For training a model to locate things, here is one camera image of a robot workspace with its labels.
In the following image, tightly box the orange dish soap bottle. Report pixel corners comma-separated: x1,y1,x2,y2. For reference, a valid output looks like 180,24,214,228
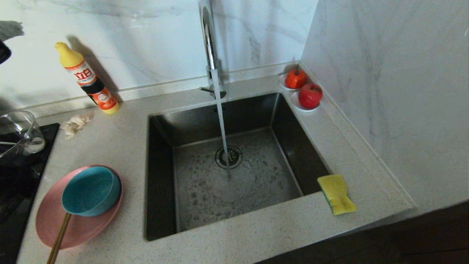
55,41,120,114

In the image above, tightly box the yellow green sponge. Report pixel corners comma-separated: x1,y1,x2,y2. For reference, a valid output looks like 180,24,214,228
317,174,358,216

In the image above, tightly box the stainless steel sink basin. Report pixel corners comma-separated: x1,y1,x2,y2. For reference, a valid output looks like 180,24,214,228
145,92,331,242

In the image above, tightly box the clear glass bowl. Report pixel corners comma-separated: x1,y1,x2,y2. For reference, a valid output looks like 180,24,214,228
0,110,46,159

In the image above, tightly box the crumpled paper scrap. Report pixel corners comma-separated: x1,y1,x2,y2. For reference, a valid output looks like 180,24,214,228
60,111,96,140

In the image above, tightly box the black cooktop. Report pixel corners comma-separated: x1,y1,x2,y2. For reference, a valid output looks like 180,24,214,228
0,123,60,264

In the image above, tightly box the teal bowl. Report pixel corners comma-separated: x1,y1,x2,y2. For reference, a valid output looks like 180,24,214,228
60,167,121,217

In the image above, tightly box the brown wooden chopstick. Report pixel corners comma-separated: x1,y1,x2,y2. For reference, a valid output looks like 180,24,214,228
46,213,71,264

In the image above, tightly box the pink plate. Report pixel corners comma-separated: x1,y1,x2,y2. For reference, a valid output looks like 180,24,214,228
35,165,123,250

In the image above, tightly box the chrome faucet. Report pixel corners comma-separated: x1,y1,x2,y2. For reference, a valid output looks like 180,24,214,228
196,0,228,100

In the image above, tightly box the running water stream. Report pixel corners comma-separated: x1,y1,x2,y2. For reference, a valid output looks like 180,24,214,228
212,68,232,180

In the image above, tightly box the round metal drain strainer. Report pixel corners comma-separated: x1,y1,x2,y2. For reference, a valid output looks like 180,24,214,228
215,145,243,169

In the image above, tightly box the red tomato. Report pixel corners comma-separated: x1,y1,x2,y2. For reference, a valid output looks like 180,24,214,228
285,67,307,89

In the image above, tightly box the red apple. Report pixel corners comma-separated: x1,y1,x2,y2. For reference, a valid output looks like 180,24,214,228
298,83,324,109

